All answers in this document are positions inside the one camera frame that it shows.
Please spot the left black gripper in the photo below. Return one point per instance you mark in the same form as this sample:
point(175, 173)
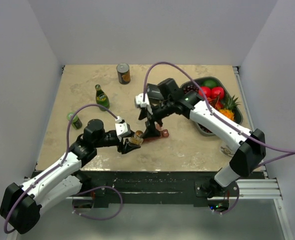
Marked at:
point(127, 146)

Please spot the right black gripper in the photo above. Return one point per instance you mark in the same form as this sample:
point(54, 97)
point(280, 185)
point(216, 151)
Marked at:
point(151, 130)

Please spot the clear pill jar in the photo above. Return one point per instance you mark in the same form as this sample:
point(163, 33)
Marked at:
point(137, 139)

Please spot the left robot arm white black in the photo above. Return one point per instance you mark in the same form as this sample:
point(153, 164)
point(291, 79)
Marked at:
point(23, 204)

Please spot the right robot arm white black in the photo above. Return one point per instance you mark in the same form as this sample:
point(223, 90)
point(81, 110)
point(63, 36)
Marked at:
point(247, 145)

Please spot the black green product box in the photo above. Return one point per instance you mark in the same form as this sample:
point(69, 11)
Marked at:
point(153, 92)

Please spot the green glass bottle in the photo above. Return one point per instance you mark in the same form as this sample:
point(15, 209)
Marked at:
point(101, 98)

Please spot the dark red grapes bunch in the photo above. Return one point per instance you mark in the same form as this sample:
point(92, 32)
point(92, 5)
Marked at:
point(190, 88)

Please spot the small green lidded jar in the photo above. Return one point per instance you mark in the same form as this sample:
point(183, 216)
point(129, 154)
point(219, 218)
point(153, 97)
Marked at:
point(76, 123)

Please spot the orange labelled tin can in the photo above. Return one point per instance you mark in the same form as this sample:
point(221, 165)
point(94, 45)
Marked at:
point(123, 72)

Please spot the red apple left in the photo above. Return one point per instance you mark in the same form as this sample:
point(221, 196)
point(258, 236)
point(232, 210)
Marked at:
point(204, 92)

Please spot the red apple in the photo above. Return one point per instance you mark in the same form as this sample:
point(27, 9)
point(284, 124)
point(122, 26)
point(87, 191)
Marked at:
point(217, 92)
point(204, 92)

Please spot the red cherries cluster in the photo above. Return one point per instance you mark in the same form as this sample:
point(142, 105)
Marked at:
point(215, 103)

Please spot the grey fruit tray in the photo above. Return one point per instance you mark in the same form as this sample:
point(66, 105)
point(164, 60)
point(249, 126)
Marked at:
point(238, 116)

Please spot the green lime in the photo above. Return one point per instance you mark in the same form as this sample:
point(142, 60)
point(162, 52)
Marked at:
point(210, 83)

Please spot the red apple right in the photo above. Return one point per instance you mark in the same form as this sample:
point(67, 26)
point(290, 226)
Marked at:
point(217, 92)

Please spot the white paper cup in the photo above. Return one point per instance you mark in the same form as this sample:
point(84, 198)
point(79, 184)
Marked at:
point(227, 151)

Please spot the small pineapple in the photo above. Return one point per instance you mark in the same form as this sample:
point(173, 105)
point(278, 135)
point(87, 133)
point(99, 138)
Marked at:
point(229, 106)

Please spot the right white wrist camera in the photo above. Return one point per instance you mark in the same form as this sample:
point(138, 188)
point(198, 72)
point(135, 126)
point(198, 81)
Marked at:
point(142, 101)

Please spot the black mounting base plate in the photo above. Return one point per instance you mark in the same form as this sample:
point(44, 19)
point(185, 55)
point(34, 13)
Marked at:
point(143, 187)

